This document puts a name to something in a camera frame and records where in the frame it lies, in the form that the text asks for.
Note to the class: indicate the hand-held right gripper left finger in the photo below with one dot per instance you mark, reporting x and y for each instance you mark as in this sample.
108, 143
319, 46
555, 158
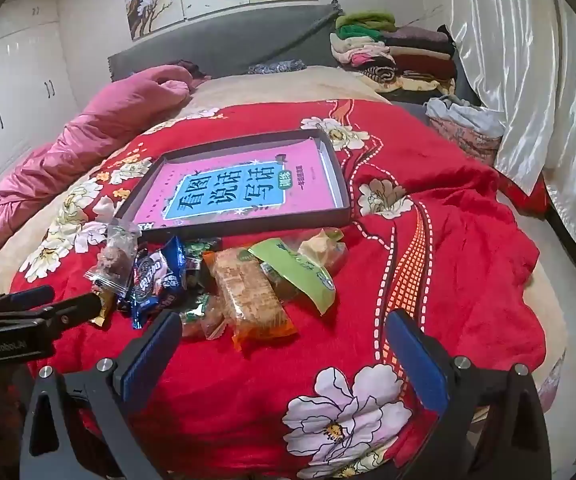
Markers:
150, 360

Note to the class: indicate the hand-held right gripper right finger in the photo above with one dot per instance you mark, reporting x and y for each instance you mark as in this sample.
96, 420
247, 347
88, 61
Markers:
418, 365

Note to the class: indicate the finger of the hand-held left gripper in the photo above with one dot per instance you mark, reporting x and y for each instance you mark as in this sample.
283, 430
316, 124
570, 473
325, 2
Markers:
30, 295
80, 307

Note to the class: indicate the gold snack packet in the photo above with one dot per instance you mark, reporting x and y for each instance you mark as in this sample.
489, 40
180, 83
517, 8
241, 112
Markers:
102, 316

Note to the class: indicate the clear packet with brown ball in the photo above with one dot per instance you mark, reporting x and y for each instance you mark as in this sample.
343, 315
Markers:
112, 260

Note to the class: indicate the clear green-print candy packet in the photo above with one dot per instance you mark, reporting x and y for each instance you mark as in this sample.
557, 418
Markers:
198, 312

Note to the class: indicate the blue cookie packet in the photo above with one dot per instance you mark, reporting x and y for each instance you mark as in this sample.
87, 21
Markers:
155, 280

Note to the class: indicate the dark small candy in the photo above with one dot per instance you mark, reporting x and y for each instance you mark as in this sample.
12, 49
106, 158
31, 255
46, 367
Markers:
195, 275

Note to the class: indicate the orange cake packet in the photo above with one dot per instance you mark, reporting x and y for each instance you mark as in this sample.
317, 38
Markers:
250, 290

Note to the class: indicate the green candy packet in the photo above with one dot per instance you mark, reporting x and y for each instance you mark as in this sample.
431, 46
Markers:
202, 248

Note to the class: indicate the light green snack packet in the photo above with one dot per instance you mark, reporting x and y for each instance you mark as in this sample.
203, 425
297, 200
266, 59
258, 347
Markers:
303, 275

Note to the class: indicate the clear yellow pastry packet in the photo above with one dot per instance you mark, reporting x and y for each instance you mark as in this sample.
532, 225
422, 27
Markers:
325, 247

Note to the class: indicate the shallow pink cardboard box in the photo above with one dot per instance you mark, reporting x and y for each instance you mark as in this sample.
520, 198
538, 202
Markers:
278, 226

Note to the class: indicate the pink book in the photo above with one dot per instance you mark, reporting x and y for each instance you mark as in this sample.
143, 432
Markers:
192, 180

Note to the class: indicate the pink pillow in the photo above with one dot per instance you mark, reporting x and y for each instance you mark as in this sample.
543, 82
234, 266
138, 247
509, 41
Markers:
92, 130

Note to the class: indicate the red floral blanket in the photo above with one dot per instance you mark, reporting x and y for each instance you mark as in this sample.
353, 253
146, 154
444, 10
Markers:
418, 185

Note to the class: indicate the white wardrobe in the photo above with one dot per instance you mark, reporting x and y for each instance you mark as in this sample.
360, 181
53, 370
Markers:
17, 85

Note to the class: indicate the crumpled light clothes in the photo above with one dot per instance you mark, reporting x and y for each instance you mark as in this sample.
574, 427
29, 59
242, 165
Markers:
460, 117

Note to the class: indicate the dark patterned pillow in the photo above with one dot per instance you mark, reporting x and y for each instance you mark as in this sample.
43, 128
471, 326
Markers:
275, 66

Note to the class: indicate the stack of folded clothes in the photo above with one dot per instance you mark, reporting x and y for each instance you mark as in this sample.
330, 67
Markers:
408, 55

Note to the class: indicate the grey headboard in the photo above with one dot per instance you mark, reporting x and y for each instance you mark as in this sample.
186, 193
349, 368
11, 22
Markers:
248, 40

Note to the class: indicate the white satin curtain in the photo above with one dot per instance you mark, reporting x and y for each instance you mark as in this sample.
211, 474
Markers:
518, 60

